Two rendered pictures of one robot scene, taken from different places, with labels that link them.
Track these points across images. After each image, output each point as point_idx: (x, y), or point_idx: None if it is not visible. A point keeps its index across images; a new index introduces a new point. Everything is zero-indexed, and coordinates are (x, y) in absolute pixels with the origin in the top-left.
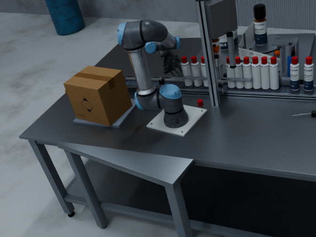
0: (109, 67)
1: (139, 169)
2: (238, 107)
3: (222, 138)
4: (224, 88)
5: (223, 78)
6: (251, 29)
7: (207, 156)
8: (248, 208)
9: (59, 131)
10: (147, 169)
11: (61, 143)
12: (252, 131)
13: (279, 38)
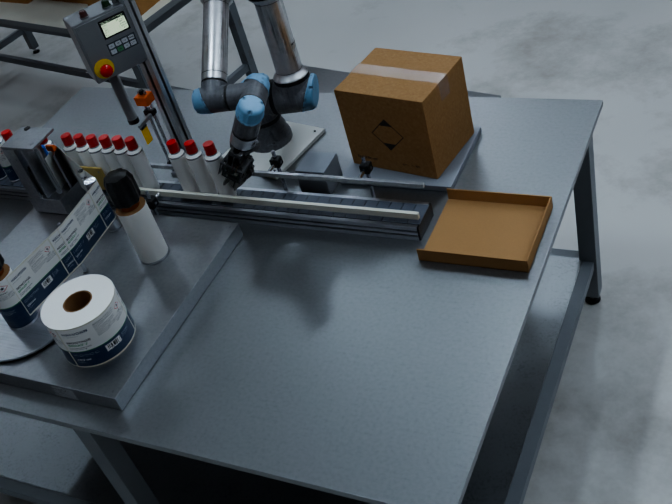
0: (456, 314)
1: (333, 73)
2: (164, 171)
3: (210, 120)
4: (168, 186)
5: (160, 163)
6: (28, 275)
7: None
8: None
9: (506, 113)
10: (322, 73)
11: (485, 95)
12: (166, 131)
13: (30, 142)
